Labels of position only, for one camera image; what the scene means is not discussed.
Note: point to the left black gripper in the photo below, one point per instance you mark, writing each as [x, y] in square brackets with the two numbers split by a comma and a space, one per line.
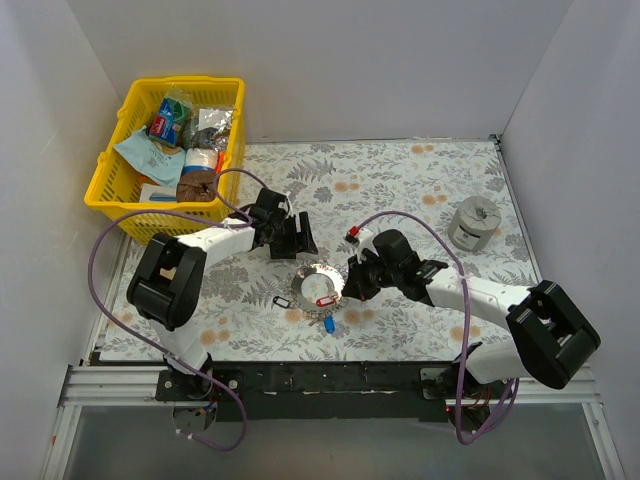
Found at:
[291, 235]

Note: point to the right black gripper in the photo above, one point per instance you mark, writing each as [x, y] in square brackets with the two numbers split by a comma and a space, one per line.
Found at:
[364, 276]

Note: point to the metal disc keyring holder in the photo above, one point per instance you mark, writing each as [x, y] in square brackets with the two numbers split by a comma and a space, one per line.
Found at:
[313, 281]

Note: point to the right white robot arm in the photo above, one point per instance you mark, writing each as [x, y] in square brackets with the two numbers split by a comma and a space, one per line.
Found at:
[550, 338]

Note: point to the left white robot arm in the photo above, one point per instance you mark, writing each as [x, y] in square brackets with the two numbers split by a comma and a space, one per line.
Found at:
[166, 286]

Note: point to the black tag key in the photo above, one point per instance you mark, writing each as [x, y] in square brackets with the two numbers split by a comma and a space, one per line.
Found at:
[281, 302]

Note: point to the grey paper wrapped roll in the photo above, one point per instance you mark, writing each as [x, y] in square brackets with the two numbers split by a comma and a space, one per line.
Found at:
[474, 223]

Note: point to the floral table mat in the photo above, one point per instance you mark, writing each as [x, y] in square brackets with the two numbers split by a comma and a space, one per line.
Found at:
[413, 187]

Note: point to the silver foil bag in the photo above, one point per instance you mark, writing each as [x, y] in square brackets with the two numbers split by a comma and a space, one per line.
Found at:
[212, 128]

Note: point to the light blue paper pouch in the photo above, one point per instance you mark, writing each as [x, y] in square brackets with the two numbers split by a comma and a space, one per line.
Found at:
[161, 163]

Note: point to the white blue box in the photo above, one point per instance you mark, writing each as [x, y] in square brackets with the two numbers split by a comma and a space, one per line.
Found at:
[150, 193]

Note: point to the red blue snack pack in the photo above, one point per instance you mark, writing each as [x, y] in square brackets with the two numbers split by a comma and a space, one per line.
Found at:
[164, 130]

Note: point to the green snack packet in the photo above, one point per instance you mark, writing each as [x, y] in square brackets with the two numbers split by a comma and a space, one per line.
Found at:
[177, 104]

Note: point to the yellow plastic basket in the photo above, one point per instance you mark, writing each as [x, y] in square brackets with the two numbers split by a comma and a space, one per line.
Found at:
[116, 186]

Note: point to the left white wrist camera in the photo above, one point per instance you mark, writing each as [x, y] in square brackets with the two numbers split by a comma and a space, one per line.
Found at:
[286, 205]

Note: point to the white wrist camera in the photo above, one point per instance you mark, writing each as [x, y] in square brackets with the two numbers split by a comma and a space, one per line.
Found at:
[286, 205]
[362, 240]

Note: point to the blue tag key on ring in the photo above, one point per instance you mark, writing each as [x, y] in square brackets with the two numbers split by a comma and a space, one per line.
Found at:
[327, 322]

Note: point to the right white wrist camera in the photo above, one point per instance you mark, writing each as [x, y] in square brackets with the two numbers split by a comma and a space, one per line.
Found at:
[362, 240]

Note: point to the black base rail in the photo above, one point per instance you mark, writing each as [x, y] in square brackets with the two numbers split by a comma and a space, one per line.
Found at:
[318, 390]

